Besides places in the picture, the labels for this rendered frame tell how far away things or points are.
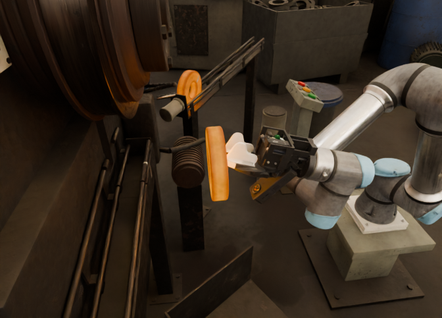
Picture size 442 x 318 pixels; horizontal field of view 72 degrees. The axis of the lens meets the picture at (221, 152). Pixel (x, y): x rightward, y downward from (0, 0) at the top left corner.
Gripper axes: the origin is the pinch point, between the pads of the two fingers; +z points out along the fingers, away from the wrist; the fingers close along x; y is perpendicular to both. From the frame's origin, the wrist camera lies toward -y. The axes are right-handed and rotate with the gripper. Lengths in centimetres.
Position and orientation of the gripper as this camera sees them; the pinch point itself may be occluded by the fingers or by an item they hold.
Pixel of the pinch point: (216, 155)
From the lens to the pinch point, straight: 63.6
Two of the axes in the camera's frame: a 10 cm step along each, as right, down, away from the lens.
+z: -9.6, -1.6, -2.4
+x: 1.1, 5.8, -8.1
